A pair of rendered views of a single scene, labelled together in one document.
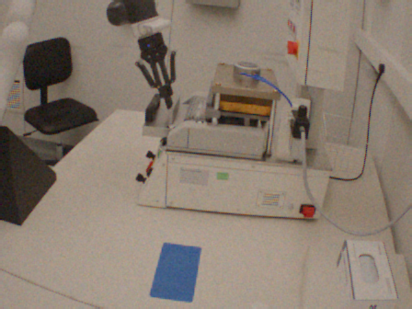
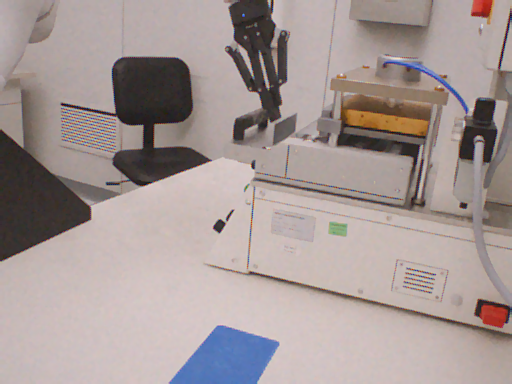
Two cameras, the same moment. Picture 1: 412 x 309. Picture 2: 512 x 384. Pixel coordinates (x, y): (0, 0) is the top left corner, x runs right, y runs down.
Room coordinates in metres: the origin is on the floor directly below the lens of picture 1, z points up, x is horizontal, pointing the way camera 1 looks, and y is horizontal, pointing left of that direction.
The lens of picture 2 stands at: (0.29, -0.14, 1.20)
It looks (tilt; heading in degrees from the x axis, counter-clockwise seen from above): 18 degrees down; 16
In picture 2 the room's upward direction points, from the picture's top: 5 degrees clockwise
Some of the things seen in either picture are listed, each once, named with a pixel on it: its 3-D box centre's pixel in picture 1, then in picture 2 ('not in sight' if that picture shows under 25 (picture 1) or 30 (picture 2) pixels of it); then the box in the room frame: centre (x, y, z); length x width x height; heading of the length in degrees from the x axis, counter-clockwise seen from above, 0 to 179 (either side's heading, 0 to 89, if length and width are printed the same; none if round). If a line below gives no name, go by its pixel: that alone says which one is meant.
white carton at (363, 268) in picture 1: (365, 279); not in sight; (0.71, -0.40, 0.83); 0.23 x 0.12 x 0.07; 174
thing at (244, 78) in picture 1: (257, 87); (412, 96); (1.25, -0.13, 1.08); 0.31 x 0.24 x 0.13; 178
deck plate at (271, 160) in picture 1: (252, 136); (399, 180); (1.27, -0.13, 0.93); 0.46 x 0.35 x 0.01; 88
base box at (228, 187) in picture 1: (234, 165); (368, 224); (1.26, -0.09, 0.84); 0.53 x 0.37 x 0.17; 88
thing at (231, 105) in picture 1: (245, 91); (392, 102); (1.27, -0.09, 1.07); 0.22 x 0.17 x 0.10; 178
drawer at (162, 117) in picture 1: (199, 116); (318, 143); (1.28, 0.03, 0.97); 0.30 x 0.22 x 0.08; 88
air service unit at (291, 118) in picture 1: (295, 130); (469, 150); (1.05, -0.22, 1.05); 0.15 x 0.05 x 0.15; 178
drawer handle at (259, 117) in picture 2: (153, 106); (252, 122); (1.29, 0.17, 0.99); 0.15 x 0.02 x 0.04; 178
